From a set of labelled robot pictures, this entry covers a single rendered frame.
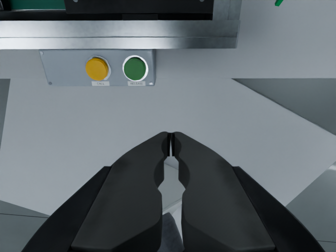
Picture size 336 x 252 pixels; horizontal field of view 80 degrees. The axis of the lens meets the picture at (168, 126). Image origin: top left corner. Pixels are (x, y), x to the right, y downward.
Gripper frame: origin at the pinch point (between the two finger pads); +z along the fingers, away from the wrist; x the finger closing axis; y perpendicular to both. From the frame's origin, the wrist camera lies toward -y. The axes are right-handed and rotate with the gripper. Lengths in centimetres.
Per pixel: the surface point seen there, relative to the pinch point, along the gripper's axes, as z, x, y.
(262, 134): 37, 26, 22
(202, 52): 37.2, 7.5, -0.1
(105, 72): 26.1, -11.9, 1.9
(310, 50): 37.2, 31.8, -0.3
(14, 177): 37, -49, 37
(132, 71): 26.1, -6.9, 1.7
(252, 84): 123, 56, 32
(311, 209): 123, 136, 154
